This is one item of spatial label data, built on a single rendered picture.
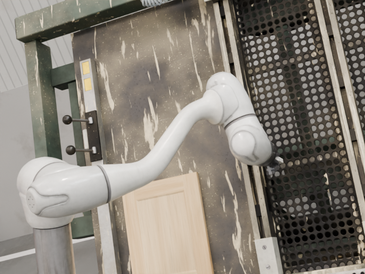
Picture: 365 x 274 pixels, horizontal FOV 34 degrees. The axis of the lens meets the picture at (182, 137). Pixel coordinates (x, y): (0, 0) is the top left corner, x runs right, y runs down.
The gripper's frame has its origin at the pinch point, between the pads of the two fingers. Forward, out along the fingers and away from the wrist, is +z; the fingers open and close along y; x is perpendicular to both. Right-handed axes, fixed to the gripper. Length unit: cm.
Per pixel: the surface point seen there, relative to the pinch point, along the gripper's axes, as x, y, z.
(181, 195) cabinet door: 38.4, -4.5, 6.6
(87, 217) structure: 82, -5, 12
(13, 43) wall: 227, 166, 177
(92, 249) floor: 202, -1, 222
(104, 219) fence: 70, -8, 4
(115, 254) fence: 68, -22, 5
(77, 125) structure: 82, 34, 13
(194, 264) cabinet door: 37.5, -29.5, 6.7
